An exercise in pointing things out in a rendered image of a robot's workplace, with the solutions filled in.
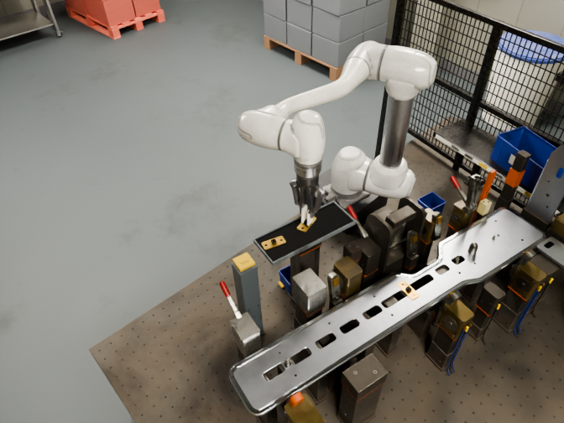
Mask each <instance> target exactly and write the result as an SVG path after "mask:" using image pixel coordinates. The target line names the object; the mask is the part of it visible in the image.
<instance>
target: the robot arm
mask: <svg viewBox="0 0 564 423"><path fill-rule="evenodd" d="M436 69H437V63H436V61H435V59H434V58H433V57H431V56H430V55H428V54H427V53H425V52H423V51H420V50H415V49H411V48H408V47H403V46H398V45H386V44H379V43H377V42H375V41H366V42H363V43H361V44H360V45H358V46H357V47H356V48H355V49H354V50H353V51H352V52H351V54H350V55H349V56H348V58H347V60H346V62H345V64H344V66H343V69H342V74H341V76H340V78H339V79H338V80H336V81H334V82H332V83H330V84H327V85H324V86H321V87H318V88H316V89H313V90H310V91H306V92H303V93H301V94H298V95H296V96H293V97H289V98H287V99H285V100H283V101H282V102H279V103H278V104H276V105H275V106H274V105H268V106H266V107H264V108H260V109H258V110H250V111H246V112H244V113H243V114H242V115H241V116H240V117H239V118H238V124H237V130H238V133H239V135H240V137H241V138H242V139H244V140H245V141H247V142H249V143H251V144H253V145H256V146H259V147H262V148H265V149H272V150H279V151H283V152H286V153H287V154H289V155H291V156H292V157H294V170H295V173H296V179H293V180H292V181H291V182H290V186H291V188H292V192H293V197H294V201H295V204H296V205H298V206H299V208H300V214H301V223H304V220H305V219H307V226H310V224H311V223H312V222H313V217H314V216H315V213H317V212H318V210H319V209H320V207H321V201H322V198H323V196H324V195H325V193H327V194H328V196H327V197H325V201H326V202H327V203H328V202H331V201H335V202H336V203H338V204H339V206H340V207H341V208H342V209H344V210H345V209H347V207H348V206H351V205H352V204H353V203H355V202H357V201H359V200H361V199H363V198H364V197H367V196H370V193H371V194H374V195H376V196H382V197H386V198H390V199H401V198H403V197H405V196H409V195H410V193H411V191H412V188H413V185H414V183H415V175H414V173H413V172H412V171H411V170H409V169H408V167H407V163H406V161H405V159H404V158H403V154H404V149H405V141H406V136H407V132H408V127H409V124H410V116H411V111H412V107H413V102H414V97H415V96H416V95H417V94H418V93H419V91H420V90H425V89H426V88H428V87H430V86H431V85H432V84H433V82H434V80H435V77H436ZM365 80H376V81H383V82H384V85H385V88H386V91H387V93H388V101H387V107H386V113H385V120H384V131H383V137H382V144H381V150H380V155H379V156H377V157H376V158H375V160H371V159H370V158H368V157H367V156H366V155H365V153H364V152H363V151H362V150H361V149H359V148H356V147H353V146H347V147H345V148H343V149H341V150H340V151H339V152H338V154H337V156H336V158H335V159H334V161H333V163H332V183H331V184H330V185H325V186H323V188H322V190H321V189H320V186H319V184H318V182H319V174H320V172H321V162H322V155H323V153H324V149H325V142H326V135H325V127H324V122H323V119H322V117H321V115H320V114H319V113H318V112H315V111H313V110H306V109H308V108H311V107H316V106H319V105H321V104H325V103H328V102H332V101H335V100H337V99H339V98H342V97H344V96H346V95H347V94H349V93H350V92H352V91H353V90H354V89H355V88H356V87H357V86H359V85H360V84H361V83H362V82H364V81H365ZM295 112H298V113H297V114H296V115H295V117H294V118H293V119H289V118H288V116H290V115H291V114H293V113H295ZM299 188H300V189H299ZM316 191H317V198H316V204H315V193H316ZM306 194H307V197H308V203H309V210H308V211H307V205H306Z"/></svg>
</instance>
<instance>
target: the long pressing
mask: <svg viewBox="0 0 564 423"><path fill-rule="evenodd" d="M495 221H496V222H495ZM498 234H499V237H498V236H497V235H498ZM494 235H495V239H492V237H493V236H494ZM521 239H523V240H524V241H521ZM545 240H546V235H545V234H544V233H543V232H542V231H541V230H540V229H539V228H537V227H535V226H534V225H532V224H531V223H529V222H527V221H526V220H525V219H524V218H522V217H521V216H519V215H518V214H516V213H515V212H513V211H511V210H510V209H509V208H507V207H500V208H499V209H497V210H495V211H493V212H491V213H489V214H488V215H487V216H485V217H483V218H481V219H479V220H477V221H476V222H474V223H472V224H471V225H469V226H467V227H465V228H463V229H462V230H461V231H459V232H456V233H455V234H453V235H451V236H450V237H449V238H446V239H445V240H443V241H441V242H439V244H438V246H437V261H435V262H434V263H432V264H430V265H428V266H426V267H425V268H423V269H422V270H420V271H418V272H417V273H415V274H402V273H392V274H389V275H387V276H386V277H384V278H382V279H381V280H379V281H377V282H376V283H374V284H372V285H370V286H369V287H367V288H365V289H364V290H361V291H360V292H358V293H357V294H355V295H353V296H351V297H350V298H348V299H346V300H344V301H343V302H341V303H339V304H338V305H335V306H334V307H332V308H331V309H329V310H328V311H325V312H324V313H322V314H320V315H319V316H317V317H315V318H313V319H312V320H310V321H308V322H307V323H305V324H303V325H302V326H299V327H298V328H296V329H294V330H293V331H292V332H289V333H287V334H286V335H284V336H282V337H281V338H279V339H277V340H276V341H274V342H272V343H270V344H269V345H267V346H266V347H263V348H261V349H260V350H258V351H257V352H255V353H253V354H251V355H250V356H248V357H246V358H245V359H243V360H241V361H240V362H238V363H235V364H234V365H233V366H232V367H231V369H230V372H229V378H230V381H231V383H232V385H233V387H234V388H235V390H236V391H237V392H238V395H239V397H240V398H241V400H242V402H243V403H244V405H245V407H246V408H247V410H248V412H249V413H250V414H252V415H256V416H261V415H265V414H266V413H268V412H270V411H271V410H272V409H274V408H275V407H277V406H278V405H281V404H282V403H284V402H285V401H286V400H288V399H289V398H290V396H291V395H292V394H293V393H294V392H296V391H297V392H300V391H301V390H303V389H305V388H307V387H308V386H310V385H311V384H313V383H315V382H316V381H317V380H319V379H321V378H322V377H324V376H325V375H327V374H328V373H330V372H331V371H333V370H334V369H336V368H338V367H339V366H341V365H342V364H344V363H345V362H347V361H348V360H350V359H351V358H353V357H355V356H357V355H358V354H359V353H361V352H362V351H364V350H365V349H367V348H368V347H371V346H372V345H374V344H375V343H376V342H378V341H379V340H381V339H383V338H384V337H386V336H388V335H389V334H390V333H391V332H394V331H395V330H397V329H398V328H400V327H401V326H403V325H404V324H405V323H407V322H409V321H411V320H412V319H414V318H415V317H417V316H418V315H420V314H421V313H423V312H424V311H426V310H428V309H429V308H431V307H432V306H434V305H435V304H437V303H438V302H440V301H441V300H443V299H445V298H447V297H448V295H449V294H450V293H452V292H453V291H454V290H455V291H457V290H459V289H461V288H462V287H463V286H465V285H472V284H478V283H482V282H484V281H485V280H486V279H488V278H490V277H491V276H493V275H494V274H496V273H498V272H499V271H500V270H502V269H504V268H505V267H507V266H508V265H510V264H512V263H513V262H514V261H515V260H517V259H519V258H520V257H521V255H522V254H523V253H524V252H526V251H527V250H531V249H534V248H536V247H537V245H538V244H540V243H542V242H543V241H545ZM473 242H475V243H477V244H478V250H477V252H476V254H470V253H469V252H468V248H469V246H470V244H471V243H473ZM457 256H461V257H462V258H464V261H463V262H461V263H460V264H454V263H453V262H452V260H453V259H454V258H456V257H457ZM474 263H476V264H474ZM442 265H446V266H447V267H448V268H449V270H448V271H447V272H446V273H444V274H438V273H437V272H436V271H435V270H436V269H438V268H440V267H441V266H442ZM458 272H460V274H459V273H458ZM426 275H430V276H431V277H432V278H433V280H432V281H431V282H429V283H428V284H426V285H424V286H422V287H421V288H419V289H418V290H416V292H417V293H418V294H419V295H420V296H419V297H418V298H416V299H414V300H412V299H411V298H410V297H409V296H408V295H406V297H405V298H403V299H402V300H400V301H398V302H396V303H395V304H393V305H392V306H390V307H389V308H384V307H383V306H382V304H381V303H382V302H383V301H385V300H387V299H388V298H390V297H391V296H393V295H395V294H397V293H398V292H400V291H403V290H402V289H401V288H400V287H399V286H398V285H397V284H398V283H400V282H401V281H403V280H405V281H406V282H407V283H408V284H409V285H412V284H414V283H415V282H416V281H418V280H419V279H422V278H423V277H425V276H426ZM403 292H404V291H403ZM374 296H375V297H374ZM375 306H378V307H379V308H380V309H381V310H382V311H381V312H380V313H378V314H377V315H376V316H374V317H372V318H370V319H369V320H367V319H365V317H364V316H363V313H365V312H366V311H369V310H370V309H372V308H374V307H375ZM391 314H393V316H391ZM352 320H357V321H358V323H359V326H357V327H356V328H354V329H352V330H351V331H350V332H348V333H346V334H344V333H342V332H341V330H340V327H342V326H344V325H346V324H347V323H349V322H350V321H352ZM328 322H330V323H331V324H330V325H329V324H328ZM329 334H333V335H334V337H335V338H336V340H335V341H334V342H331V343H330V344H328V345H326V346H325V347H324V348H318V346H317V345H316V342H318V341H319V340H321V339H322V338H323V337H326V336H327V335H329ZM306 348H307V349H309V350H310V352H311V355H310V356H309V357H308V358H305V359H304V360H302V361H300V362H299V363H297V364H293V363H292V362H291V365H290V366H289V367H288V368H286V367H285V365H284V362H285V359H286V358H288V359H289V360H290V358H291V357H293V356H295V355H296V354H297V353H299V352H301V351H303V350H304V349H306ZM279 353H281V354H279ZM279 364H282V365H283V367H284V368H285V371H284V372H283V373H281V374H279V375H278V376H276V377H275V378H273V379H271V380H270V381H267V380H266V379H265V377H264V374H265V373H267V372H268V371H269V370H271V369H272V368H274V367H276V366H278V365H279ZM295 374H296V375H297V376H295Z"/></svg>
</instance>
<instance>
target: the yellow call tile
mask: <svg viewBox="0 0 564 423"><path fill-rule="evenodd" d="M232 261H233V262H234V263H235V265H236V266H237V267H238V269H239V270H240V272H242V271H244V270H245V269H248V268H250V267H252V266H254V265H255V262H254V261H253V259H252V258H251V257H250V255H249V254H248V253H244V254H242V255H240V256H238V257H236V258H234V259H233V260H232Z"/></svg>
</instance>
